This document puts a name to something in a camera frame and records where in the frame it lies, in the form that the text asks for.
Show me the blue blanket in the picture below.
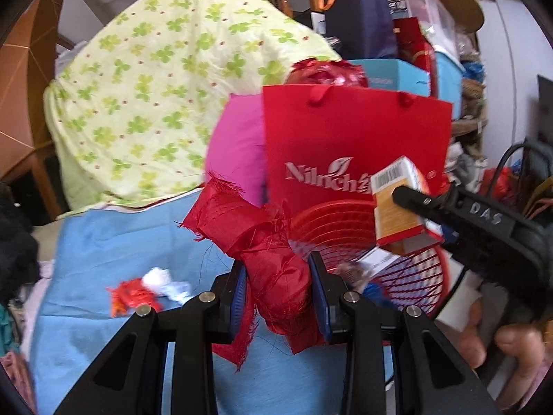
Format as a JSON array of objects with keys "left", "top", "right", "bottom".
[{"left": 28, "top": 190, "right": 398, "bottom": 415}]

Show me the long white medicine box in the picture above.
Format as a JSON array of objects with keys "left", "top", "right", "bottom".
[{"left": 352, "top": 246, "right": 404, "bottom": 277}]

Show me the light blue plastic tub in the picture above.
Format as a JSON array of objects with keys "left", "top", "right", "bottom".
[{"left": 434, "top": 49, "right": 465, "bottom": 119}]

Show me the white plastic bag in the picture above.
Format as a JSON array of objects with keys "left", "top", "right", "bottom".
[{"left": 142, "top": 267, "right": 172, "bottom": 297}]

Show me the person's right hand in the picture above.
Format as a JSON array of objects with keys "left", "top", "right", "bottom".
[{"left": 456, "top": 298, "right": 553, "bottom": 403}]

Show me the blue plastic bag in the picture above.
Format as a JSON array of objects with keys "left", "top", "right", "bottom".
[{"left": 365, "top": 280, "right": 392, "bottom": 305}]

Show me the orange and white medicine box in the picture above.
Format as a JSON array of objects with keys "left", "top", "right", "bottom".
[{"left": 371, "top": 156, "right": 446, "bottom": 256}]

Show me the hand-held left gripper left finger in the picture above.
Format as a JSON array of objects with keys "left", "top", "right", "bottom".
[{"left": 52, "top": 263, "right": 249, "bottom": 415}]

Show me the clear plastic storage box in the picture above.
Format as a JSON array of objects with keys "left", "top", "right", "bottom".
[{"left": 384, "top": 0, "right": 459, "bottom": 57}]

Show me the black fluffy garment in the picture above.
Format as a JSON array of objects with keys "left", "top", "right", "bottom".
[{"left": 0, "top": 182, "right": 41, "bottom": 303}]

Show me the red plastic bag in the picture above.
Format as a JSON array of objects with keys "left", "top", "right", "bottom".
[{"left": 484, "top": 168, "right": 515, "bottom": 200}]

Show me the black television screen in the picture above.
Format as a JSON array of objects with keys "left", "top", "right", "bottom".
[{"left": 536, "top": 73, "right": 553, "bottom": 139}]

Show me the red gift box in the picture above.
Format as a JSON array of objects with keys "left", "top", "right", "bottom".
[{"left": 393, "top": 17, "right": 437, "bottom": 74}]

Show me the light blue cardboard box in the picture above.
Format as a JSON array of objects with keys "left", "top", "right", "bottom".
[{"left": 346, "top": 58, "right": 433, "bottom": 96}]

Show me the navy bag with orange handles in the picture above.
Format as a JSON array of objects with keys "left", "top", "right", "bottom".
[{"left": 320, "top": 0, "right": 398, "bottom": 61}]

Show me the orange plastic bag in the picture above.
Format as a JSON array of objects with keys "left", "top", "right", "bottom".
[{"left": 106, "top": 279, "right": 165, "bottom": 316}]

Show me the teal cloth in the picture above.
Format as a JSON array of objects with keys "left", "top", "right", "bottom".
[{"left": 0, "top": 307, "right": 18, "bottom": 351}]

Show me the green clover print quilt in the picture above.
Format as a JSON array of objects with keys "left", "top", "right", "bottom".
[{"left": 43, "top": 0, "right": 342, "bottom": 217}]

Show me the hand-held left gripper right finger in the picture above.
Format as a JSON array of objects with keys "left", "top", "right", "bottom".
[{"left": 308, "top": 251, "right": 502, "bottom": 415}]

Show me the red mesh basket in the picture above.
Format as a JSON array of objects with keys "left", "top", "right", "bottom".
[{"left": 287, "top": 201, "right": 452, "bottom": 325}]

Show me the red crinkled foil wrapping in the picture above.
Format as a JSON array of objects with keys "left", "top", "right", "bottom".
[{"left": 285, "top": 57, "right": 370, "bottom": 89}]

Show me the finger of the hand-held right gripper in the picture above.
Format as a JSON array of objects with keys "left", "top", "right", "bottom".
[
  {"left": 431, "top": 222, "right": 459, "bottom": 251},
  {"left": 392, "top": 186, "right": 454, "bottom": 224}
]

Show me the red cloth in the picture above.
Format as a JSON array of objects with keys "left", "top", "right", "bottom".
[{"left": 175, "top": 172, "right": 327, "bottom": 370}]

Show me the red paper bag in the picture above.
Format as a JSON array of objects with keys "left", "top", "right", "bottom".
[{"left": 261, "top": 84, "right": 453, "bottom": 225}]

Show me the black cable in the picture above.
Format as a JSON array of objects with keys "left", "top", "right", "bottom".
[{"left": 495, "top": 140, "right": 553, "bottom": 208}]

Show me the pink pillow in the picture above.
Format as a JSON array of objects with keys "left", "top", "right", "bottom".
[{"left": 204, "top": 94, "right": 271, "bottom": 208}]

